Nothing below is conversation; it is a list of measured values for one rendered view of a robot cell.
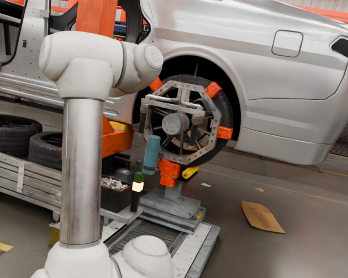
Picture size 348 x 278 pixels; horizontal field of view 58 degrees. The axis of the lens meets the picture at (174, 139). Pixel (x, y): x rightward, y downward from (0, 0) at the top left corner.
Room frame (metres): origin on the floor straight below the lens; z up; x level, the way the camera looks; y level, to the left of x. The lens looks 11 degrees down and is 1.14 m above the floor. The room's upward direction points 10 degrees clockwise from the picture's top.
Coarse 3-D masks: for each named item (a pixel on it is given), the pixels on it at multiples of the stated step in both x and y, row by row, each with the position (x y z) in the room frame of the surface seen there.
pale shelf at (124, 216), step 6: (60, 192) 1.55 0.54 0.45; (60, 198) 1.50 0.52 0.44; (102, 210) 1.43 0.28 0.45; (126, 210) 1.48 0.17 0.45; (138, 210) 1.50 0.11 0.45; (108, 216) 1.42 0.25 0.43; (114, 216) 1.41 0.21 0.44; (120, 216) 1.40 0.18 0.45; (126, 216) 1.41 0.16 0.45; (132, 216) 1.42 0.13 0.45; (126, 222) 1.39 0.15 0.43
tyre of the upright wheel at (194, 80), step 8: (168, 80) 2.22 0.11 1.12; (176, 80) 2.20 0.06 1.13; (184, 80) 2.18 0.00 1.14; (192, 80) 2.17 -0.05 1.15; (200, 80) 2.15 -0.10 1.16; (216, 96) 2.12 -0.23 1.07; (224, 96) 2.21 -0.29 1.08; (216, 104) 2.11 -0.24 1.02; (224, 104) 2.10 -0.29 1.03; (224, 112) 2.09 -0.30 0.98; (232, 112) 2.26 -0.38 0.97; (224, 120) 2.09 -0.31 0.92; (232, 120) 2.22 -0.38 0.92; (232, 128) 2.24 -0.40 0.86; (216, 144) 2.10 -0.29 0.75; (224, 144) 2.13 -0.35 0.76; (208, 152) 2.11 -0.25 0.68; (216, 152) 2.09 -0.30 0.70; (200, 160) 2.12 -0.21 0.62; (208, 160) 2.11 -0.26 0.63
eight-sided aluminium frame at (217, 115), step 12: (168, 84) 2.13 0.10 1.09; (180, 84) 2.11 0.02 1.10; (192, 84) 2.08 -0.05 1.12; (204, 96) 2.05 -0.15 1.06; (216, 108) 2.03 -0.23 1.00; (216, 120) 2.06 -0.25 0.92; (144, 132) 2.16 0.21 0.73; (216, 132) 2.02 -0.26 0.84; (168, 156) 2.10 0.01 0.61; (180, 156) 2.12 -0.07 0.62; (192, 156) 2.05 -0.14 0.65
